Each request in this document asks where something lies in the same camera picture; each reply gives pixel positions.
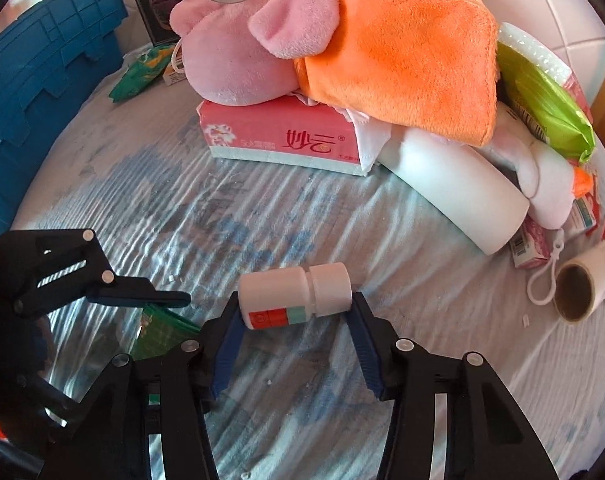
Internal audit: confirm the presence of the large white paper roll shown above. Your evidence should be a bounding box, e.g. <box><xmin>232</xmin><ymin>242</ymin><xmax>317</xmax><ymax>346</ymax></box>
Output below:
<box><xmin>377</xmin><ymin>127</ymin><xmax>529</xmax><ymax>255</ymax></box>

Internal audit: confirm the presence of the green orange medicine box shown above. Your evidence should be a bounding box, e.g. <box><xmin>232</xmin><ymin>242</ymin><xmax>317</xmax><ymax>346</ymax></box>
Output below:
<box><xmin>131</xmin><ymin>304</ymin><xmax>200</xmax><ymax>360</ymax></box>

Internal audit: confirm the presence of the white plush toy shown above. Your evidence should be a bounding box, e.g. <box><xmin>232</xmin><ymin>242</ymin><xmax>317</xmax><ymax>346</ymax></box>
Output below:
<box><xmin>478</xmin><ymin>102</ymin><xmax>593</xmax><ymax>230</ymax></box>

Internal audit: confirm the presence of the green wet wipes pack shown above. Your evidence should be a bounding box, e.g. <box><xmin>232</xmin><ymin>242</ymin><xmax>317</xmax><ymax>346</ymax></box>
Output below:
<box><xmin>108</xmin><ymin>44</ymin><xmax>174</xmax><ymax>103</ymax></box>

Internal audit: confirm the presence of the pink white small carton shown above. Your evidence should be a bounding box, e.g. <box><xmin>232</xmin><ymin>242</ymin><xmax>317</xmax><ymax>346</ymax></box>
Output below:
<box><xmin>509</xmin><ymin>216</ymin><xmax>551</xmax><ymax>270</ymax></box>

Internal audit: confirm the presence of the white blue medicine box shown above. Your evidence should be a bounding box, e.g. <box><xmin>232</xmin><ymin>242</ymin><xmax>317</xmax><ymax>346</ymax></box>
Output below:
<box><xmin>162</xmin><ymin>58</ymin><xmax>186</xmax><ymax>86</ymax></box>

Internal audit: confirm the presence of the blue plastic storage crate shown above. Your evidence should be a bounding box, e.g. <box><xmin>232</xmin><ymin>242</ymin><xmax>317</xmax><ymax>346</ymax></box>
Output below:
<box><xmin>0</xmin><ymin>0</ymin><xmax>127</xmax><ymax>234</ymax></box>

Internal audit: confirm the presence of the pink pig plush orange hood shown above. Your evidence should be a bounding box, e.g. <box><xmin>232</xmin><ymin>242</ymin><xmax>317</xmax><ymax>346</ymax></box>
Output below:
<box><xmin>169</xmin><ymin>0</ymin><xmax>499</xmax><ymax>148</ymax></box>

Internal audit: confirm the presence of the small white paper roll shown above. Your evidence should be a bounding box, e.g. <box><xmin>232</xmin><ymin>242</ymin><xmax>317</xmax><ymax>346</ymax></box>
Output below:
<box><xmin>553</xmin><ymin>240</ymin><xmax>605</xmax><ymax>324</ymax></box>

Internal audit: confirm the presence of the white medicine bottle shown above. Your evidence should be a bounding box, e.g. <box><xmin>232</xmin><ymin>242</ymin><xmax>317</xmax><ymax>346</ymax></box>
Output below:
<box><xmin>237</xmin><ymin>262</ymin><xmax>353</xmax><ymax>330</ymax></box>

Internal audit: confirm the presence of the green snack packet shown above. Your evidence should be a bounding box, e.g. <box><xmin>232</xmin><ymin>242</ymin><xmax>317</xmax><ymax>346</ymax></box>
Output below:
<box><xmin>498</xmin><ymin>42</ymin><xmax>595</xmax><ymax>164</ymax></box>

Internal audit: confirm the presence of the pink tissue pack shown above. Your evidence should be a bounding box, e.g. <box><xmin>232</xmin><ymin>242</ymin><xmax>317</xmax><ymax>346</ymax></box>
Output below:
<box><xmin>197</xmin><ymin>96</ymin><xmax>391</xmax><ymax>177</ymax></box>

